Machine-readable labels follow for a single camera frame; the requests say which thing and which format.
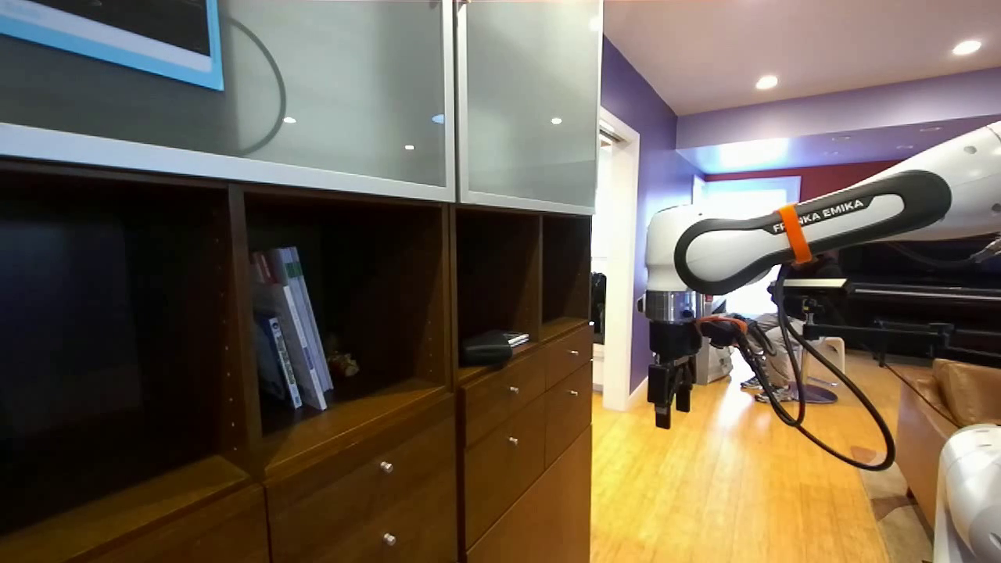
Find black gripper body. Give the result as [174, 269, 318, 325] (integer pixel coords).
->
[648, 319, 701, 411]

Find frosted glass cabinet door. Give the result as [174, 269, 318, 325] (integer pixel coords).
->
[0, 0, 455, 201]
[458, 0, 604, 216]

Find small black box on shelf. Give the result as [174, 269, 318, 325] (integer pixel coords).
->
[461, 332, 529, 365]

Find upright books on shelf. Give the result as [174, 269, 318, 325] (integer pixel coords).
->
[249, 248, 332, 411]

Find brown leather sofa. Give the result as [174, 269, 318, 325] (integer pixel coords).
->
[894, 356, 1001, 527]

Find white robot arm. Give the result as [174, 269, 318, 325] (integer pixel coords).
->
[644, 127, 1001, 563]

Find brown wooden cabinet unit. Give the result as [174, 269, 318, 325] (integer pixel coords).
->
[0, 159, 592, 563]

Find small figurine on shelf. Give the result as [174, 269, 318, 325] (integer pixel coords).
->
[329, 351, 361, 379]

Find black piano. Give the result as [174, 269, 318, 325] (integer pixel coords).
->
[782, 238, 1001, 365]

